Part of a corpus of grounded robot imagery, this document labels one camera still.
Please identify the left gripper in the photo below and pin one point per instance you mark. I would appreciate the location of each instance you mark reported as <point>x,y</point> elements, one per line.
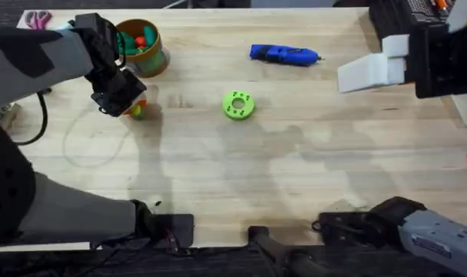
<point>114,90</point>

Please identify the brown tub of toys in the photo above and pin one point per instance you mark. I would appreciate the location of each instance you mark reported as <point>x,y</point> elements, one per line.
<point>148,57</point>

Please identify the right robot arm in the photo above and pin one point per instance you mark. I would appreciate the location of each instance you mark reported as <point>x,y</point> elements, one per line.
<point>437,234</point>

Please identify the green disc with holes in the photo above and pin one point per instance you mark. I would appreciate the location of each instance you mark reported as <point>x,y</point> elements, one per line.
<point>230,109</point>

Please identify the stack of black cases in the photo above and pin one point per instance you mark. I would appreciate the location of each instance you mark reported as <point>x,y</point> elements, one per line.
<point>394,17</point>

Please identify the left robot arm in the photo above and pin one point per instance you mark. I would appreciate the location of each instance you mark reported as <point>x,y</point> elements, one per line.
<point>10,84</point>

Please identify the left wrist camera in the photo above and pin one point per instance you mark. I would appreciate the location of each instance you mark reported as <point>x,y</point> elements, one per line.
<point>94,22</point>

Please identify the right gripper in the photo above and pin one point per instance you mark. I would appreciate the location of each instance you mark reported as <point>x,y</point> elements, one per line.
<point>444,61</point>

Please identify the blue electric screwdriver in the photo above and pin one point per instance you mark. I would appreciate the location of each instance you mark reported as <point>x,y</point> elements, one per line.
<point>283,54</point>

